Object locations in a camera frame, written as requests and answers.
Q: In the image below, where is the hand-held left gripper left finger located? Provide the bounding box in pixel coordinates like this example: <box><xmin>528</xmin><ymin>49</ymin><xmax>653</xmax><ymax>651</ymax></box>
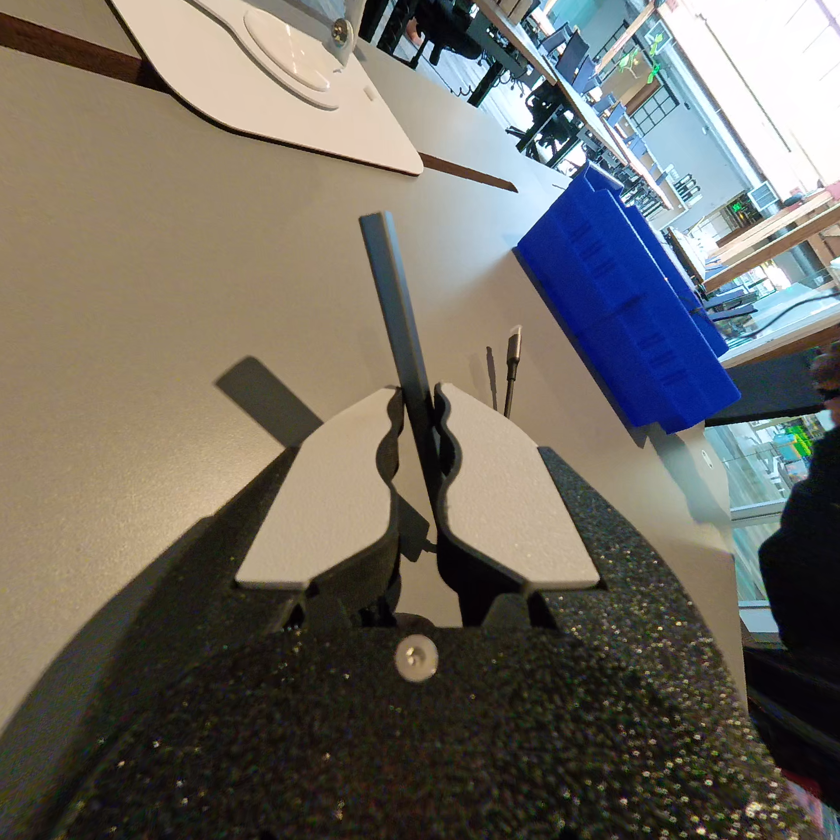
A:
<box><xmin>234</xmin><ymin>387</ymin><xmax>403</xmax><ymax>611</ymax></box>

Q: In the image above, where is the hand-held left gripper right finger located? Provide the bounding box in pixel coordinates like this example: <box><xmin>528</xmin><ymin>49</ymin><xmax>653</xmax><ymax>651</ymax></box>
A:
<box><xmin>433</xmin><ymin>382</ymin><xmax>601</xmax><ymax>627</ymax></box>

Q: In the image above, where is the black charging cable plug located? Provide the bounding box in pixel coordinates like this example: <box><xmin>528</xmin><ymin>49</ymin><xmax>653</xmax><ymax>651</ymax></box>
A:
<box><xmin>502</xmin><ymin>326</ymin><xmax>524</xmax><ymax>420</ymax></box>

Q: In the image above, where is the long wooden desk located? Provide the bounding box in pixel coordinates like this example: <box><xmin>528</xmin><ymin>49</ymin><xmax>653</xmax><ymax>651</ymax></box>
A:
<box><xmin>472</xmin><ymin>0</ymin><xmax>670</xmax><ymax>204</ymax></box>

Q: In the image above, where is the blue plastic bin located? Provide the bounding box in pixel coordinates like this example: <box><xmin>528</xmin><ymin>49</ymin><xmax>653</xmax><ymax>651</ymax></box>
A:
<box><xmin>517</xmin><ymin>190</ymin><xmax>742</xmax><ymax>435</ymax></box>
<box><xmin>577</xmin><ymin>161</ymin><xmax>731</xmax><ymax>358</ymax></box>

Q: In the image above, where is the white lamp base plate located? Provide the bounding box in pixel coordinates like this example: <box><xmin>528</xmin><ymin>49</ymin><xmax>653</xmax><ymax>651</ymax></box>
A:
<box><xmin>105</xmin><ymin>0</ymin><xmax>424</xmax><ymax>177</ymax></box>

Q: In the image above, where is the black office chair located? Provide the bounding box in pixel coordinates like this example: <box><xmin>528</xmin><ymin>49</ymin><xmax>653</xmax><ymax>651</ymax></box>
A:
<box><xmin>508</xmin><ymin>82</ymin><xmax>581</xmax><ymax>161</ymax></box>

